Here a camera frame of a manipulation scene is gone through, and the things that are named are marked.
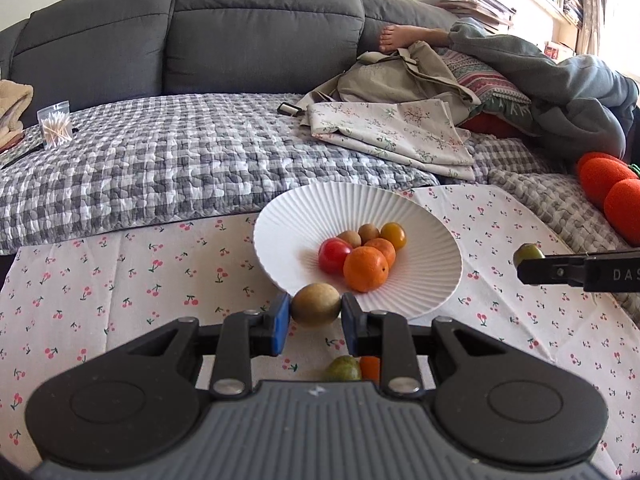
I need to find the brown longan right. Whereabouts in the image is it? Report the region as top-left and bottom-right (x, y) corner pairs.
(358, 223), (380, 245)

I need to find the yellow orange tomato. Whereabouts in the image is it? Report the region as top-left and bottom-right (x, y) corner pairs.
(380, 222), (407, 252)

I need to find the white ribbed plate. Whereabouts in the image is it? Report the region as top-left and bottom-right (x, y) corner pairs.
(254, 183), (463, 318)

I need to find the patterned red green pillow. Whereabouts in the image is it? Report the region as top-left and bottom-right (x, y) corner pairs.
(438, 49), (533, 139)

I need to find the floral folded cloth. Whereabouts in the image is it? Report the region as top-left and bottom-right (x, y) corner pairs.
(306, 99), (475, 181)

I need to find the small orange tomato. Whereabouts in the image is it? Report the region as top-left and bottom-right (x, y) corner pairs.
(359, 356), (381, 385)

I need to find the grey blue garment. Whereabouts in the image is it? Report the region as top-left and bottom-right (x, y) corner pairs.
(449, 22), (639, 162)

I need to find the cherry print tablecloth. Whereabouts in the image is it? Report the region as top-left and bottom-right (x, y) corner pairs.
(1, 186), (639, 478)

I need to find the large orange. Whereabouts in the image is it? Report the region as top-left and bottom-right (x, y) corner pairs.
(343, 246), (390, 292)
(364, 237), (396, 269)

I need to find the stack of papers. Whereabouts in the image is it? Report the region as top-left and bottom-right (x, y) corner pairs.
(416, 0), (516, 34)

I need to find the beige fleece blanket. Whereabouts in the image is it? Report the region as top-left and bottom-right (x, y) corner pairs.
(0, 79), (34, 152)

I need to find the large orange front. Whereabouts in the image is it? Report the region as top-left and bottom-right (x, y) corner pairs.
(343, 246), (390, 292)

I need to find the grey checkered quilt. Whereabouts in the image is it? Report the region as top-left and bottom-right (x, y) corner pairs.
(0, 91), (551, 256)

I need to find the grey woven blanket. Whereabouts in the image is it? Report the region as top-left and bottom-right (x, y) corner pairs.
(487, 168), (640, 323)

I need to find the brown longan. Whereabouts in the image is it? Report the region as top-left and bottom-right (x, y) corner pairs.
(337, 230), (362, 248)
(358, 223), (380, 245)

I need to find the clear bag of swabs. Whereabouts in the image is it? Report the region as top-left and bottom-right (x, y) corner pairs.
(37, 101), (73, 148)

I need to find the brown longan left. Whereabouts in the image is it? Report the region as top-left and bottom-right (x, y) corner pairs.
(337, 230), (362, 248)

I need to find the person's bare foot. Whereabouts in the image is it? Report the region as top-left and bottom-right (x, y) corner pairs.
(378, 25), (449, 53)

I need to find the red plush toy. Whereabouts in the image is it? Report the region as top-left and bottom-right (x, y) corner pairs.
(576, 152), (640, 247)

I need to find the red tomato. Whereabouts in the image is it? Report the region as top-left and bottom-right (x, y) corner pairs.
(318, 237), (352, 275)

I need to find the green fruit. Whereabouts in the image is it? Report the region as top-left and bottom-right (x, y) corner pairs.
(322, 356), (361, 382)
(513, 243), (544, 268)

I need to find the brown kiwi fruit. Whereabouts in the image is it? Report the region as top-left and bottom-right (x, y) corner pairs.
(290, 283), (342, 328)

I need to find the dark grey sofa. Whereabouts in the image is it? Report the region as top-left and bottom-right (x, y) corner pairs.
(1, 0), (454, 126)

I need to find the beige canvas bag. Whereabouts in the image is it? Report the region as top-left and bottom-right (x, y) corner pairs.
(295, 41), (480, 124)

